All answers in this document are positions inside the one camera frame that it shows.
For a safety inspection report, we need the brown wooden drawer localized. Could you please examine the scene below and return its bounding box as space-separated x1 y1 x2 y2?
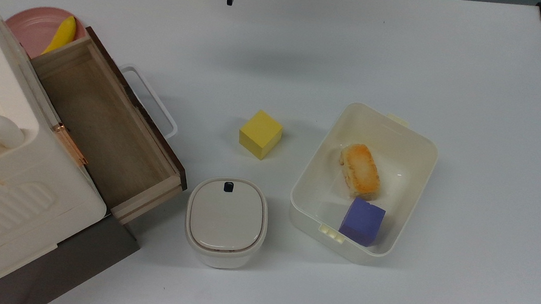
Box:
14 21 204 232

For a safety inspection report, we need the dark brown drawer casing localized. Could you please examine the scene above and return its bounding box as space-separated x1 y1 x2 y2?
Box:
0 203 144 304

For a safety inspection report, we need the yellow banana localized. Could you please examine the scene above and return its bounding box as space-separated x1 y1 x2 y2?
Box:
41 13 78 58

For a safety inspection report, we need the yellow cube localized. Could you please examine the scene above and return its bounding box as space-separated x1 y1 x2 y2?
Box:
236 107 286 163

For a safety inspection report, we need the pink round plate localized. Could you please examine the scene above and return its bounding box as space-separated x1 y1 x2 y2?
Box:
2 3 90 65

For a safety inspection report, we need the rose gold cabinet latch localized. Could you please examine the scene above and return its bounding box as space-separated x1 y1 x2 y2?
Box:
50 122 92 168

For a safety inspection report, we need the small white lidded trash can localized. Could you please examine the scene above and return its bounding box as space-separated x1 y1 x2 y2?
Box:
181 173 273 273

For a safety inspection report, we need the toasted bread loaf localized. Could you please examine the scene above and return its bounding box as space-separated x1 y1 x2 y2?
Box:
336 141 385 202

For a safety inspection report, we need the white plastic bin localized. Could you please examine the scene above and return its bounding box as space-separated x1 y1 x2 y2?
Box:
283 96 443 272

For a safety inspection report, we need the purple cube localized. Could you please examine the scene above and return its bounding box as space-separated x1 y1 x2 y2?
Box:
337 195 388 249

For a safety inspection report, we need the white drawer handle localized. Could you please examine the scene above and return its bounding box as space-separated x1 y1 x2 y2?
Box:
112 63 185 141

